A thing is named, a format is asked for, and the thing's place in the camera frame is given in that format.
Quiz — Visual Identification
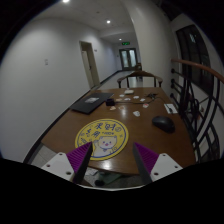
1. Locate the side doorway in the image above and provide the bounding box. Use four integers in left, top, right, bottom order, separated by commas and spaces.
80, 41, 100, 88

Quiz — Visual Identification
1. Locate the black closed laptop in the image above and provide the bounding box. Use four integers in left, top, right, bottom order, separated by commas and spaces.
70, 93, 112, 114

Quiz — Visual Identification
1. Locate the white paper booklet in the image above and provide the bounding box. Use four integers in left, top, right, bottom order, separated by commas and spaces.
124, 89, 134, 95

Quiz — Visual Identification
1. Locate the stair railing wooden handrail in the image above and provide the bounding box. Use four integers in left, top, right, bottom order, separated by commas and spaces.
169, 58, 224, 164

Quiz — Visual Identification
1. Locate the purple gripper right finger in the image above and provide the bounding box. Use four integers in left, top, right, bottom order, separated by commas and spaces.
132, 141, 184, 185

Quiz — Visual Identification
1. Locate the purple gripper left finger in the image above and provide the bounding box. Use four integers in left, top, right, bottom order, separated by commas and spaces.
41, 141, 94, 185

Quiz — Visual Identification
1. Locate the black computer mouse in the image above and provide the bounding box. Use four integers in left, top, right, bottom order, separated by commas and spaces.
152, 116, 175, 133

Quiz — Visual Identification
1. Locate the glass double door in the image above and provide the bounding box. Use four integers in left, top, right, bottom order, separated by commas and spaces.
119, 48, 137, 70

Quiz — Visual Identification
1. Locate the white card right edge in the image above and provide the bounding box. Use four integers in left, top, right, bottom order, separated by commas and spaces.
164, 104, 177, 114

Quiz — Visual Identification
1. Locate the small black box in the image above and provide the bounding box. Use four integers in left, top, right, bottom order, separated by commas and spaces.
106, 99, 115, 106

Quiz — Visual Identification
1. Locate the green exit sign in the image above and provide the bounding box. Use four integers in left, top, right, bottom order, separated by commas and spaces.
122, 42, 130, 46

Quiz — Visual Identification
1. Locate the wooden chair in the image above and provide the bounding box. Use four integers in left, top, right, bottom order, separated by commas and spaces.
117, 71, 163, 88

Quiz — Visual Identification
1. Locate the round yellow cat mousepad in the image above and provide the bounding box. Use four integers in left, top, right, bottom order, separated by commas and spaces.
75, 119, 129, 161

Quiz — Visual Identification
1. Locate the small white packet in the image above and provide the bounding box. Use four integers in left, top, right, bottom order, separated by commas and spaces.
133, 111, 141, 117

